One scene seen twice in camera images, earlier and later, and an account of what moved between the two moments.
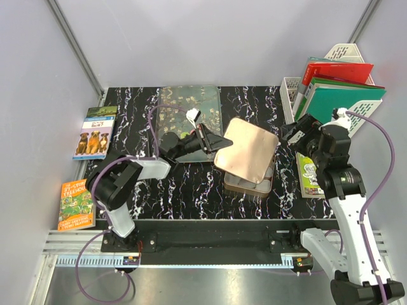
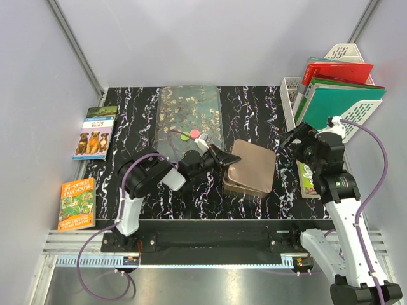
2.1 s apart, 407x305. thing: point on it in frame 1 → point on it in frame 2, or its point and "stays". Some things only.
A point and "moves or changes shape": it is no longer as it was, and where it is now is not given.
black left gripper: [212, 141] → [222, 157]
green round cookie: [183, 135] stays
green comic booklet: [310, 187] stays
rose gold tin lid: [251, 153] moves or changes shape
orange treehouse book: [77, 206] stays
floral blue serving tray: [207, 100] stays
